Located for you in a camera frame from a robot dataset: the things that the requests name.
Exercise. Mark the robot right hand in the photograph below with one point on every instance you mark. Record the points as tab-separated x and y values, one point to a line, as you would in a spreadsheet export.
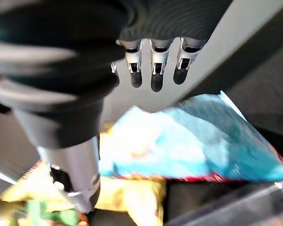
61	58

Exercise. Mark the yellow green snack bag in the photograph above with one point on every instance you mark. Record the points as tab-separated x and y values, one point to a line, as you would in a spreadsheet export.
33	202

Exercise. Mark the light blue snack bag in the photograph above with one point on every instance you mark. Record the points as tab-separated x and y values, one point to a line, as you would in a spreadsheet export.
179	146

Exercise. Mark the black basket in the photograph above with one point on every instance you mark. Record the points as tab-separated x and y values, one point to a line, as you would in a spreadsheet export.
226	202

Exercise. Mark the grey shelf board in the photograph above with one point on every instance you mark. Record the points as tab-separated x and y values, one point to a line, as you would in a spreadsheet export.
179	77

